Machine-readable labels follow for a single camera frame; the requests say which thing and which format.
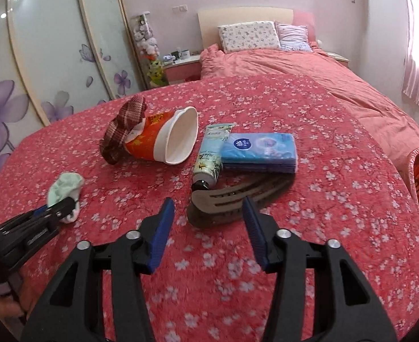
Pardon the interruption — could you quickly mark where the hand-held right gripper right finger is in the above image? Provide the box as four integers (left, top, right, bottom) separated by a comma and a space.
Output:
241, 196, 399, 342

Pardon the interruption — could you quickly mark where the pink nightstand with mug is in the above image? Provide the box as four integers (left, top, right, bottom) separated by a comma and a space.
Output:
163, 55, 201, 86

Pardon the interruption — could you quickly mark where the salmon duvet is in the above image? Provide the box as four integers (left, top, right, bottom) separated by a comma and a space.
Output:
199, 43, 419, 172

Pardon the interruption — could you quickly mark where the blue tissue pack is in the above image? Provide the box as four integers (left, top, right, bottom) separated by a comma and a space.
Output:
220, 133, 298, 174

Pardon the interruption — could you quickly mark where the green plush toy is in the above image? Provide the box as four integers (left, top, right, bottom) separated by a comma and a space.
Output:
148, 59, 165, 88

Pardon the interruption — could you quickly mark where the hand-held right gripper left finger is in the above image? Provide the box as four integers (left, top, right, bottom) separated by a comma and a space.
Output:
21, 197, 176, 342

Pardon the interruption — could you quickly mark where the pink striped pillow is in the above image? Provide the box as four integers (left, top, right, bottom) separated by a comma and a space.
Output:
274, 21, 315, 52

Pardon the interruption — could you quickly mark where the mint green sock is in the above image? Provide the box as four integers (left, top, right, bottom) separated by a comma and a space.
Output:
47, 172, 85, 224

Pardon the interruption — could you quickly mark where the white floral pillow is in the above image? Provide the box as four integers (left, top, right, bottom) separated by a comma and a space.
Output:
217, 21, 281, 53

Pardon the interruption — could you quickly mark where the orange and white paper cup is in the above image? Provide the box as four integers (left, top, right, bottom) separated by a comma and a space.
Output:
124, 107, 199, 165

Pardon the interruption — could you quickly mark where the floral hand cream tube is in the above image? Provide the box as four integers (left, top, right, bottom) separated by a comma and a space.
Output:
191, 123, 236, 191

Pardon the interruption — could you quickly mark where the cream and pink bed headboard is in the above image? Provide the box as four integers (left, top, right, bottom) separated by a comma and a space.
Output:
197, 7, 317, 52

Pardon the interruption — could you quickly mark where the floral sliding door wardrobe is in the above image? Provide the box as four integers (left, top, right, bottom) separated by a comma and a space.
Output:
0, 0, 149, 179

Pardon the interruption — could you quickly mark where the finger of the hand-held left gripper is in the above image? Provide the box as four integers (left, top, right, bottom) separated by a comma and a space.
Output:
24, 209, 76, 234
0, 198, 76, 229

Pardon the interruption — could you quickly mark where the red floral tablecloth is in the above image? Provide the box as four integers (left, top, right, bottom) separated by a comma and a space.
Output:
0, 74, 419, 342

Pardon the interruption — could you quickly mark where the brown plaid cloth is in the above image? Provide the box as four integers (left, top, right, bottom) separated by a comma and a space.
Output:
99, 96, 149, 165

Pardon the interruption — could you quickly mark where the hanging plush toy organizer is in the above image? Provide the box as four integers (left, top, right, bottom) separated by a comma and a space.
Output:
131, 14, 158, 61

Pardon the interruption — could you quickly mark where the person's left hand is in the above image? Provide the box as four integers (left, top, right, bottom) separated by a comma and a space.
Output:
0, 288, 27, 328

